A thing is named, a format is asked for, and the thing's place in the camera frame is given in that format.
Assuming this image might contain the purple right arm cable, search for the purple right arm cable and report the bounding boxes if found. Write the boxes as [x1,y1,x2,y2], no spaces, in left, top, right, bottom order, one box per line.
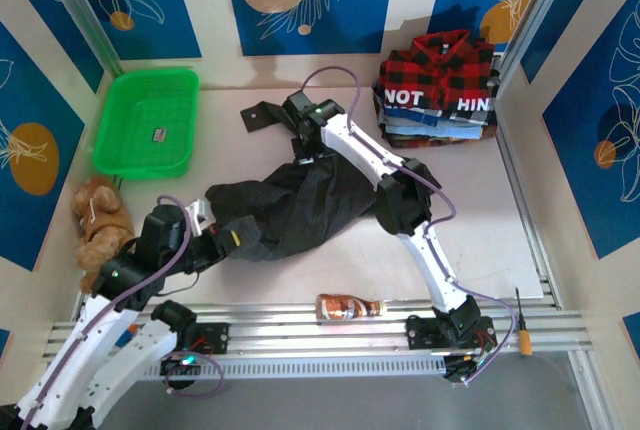
[299,66,519,386]

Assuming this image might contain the aluminium rail base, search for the aluminium rail base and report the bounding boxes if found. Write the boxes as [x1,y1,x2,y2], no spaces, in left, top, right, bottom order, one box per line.
[44,299,586,359]

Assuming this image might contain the brown plaid folded shirt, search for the brown plaid folded shirt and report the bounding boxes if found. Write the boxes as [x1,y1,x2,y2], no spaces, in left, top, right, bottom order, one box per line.
[382,132,484,150]

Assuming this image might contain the brown teddy bear plush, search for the brown teddy bear plush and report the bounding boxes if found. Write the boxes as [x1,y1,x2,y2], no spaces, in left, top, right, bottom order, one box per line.
[69,175,139,294]

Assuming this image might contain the green plastic basket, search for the green plastic basket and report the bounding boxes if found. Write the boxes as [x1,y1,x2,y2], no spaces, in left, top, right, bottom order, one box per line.
[93,68,201,181]

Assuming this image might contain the red black plaid folded shirt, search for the red black plaid folded shirt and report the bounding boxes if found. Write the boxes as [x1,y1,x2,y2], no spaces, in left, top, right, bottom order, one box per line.
[377,29,501,119]

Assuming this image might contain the yellow handled screwdriver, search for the yellow handled screwdriver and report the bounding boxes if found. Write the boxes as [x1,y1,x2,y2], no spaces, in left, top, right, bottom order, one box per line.
[513,287,534,357]

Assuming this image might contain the aluminium frame post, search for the aluminium frame post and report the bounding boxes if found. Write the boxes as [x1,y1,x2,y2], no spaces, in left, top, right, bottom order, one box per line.
[497,0,584,101]
[34,0,125,79]

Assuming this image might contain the black shorts garment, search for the black shorts garment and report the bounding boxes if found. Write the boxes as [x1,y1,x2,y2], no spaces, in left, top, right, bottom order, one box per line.
[204,102,381,264]

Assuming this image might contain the brown plastic drink bottle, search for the brown plastic drink bottle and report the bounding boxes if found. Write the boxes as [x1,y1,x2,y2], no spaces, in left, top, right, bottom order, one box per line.
[314,293,389,324]

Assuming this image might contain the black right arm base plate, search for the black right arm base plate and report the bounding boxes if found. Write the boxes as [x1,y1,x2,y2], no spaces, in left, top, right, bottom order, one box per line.
[405,313,497,352]

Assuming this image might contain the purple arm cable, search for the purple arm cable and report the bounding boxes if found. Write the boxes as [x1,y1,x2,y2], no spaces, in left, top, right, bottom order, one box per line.
[19,194,226,426]
[299,66,519,386]

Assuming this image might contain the grey slotted cable duct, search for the grey slotted cable duct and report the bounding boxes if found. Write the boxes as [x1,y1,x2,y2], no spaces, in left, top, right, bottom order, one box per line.
[64,353,449,382]

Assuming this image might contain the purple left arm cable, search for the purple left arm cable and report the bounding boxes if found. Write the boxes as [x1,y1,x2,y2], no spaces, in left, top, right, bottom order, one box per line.
[19,194,226,426]

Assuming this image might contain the royal blue folded shirt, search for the royal blue folded shirt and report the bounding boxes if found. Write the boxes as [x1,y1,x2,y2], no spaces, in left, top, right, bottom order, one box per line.
[382,105,444,126]

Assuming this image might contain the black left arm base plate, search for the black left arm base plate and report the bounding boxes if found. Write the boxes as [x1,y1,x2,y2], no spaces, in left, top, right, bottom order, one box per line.
[138,322,231,357]

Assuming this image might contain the light blue folded shirt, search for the light blue folded shirt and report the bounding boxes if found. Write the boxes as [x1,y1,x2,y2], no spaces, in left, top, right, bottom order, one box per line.
[378,117,485,142]

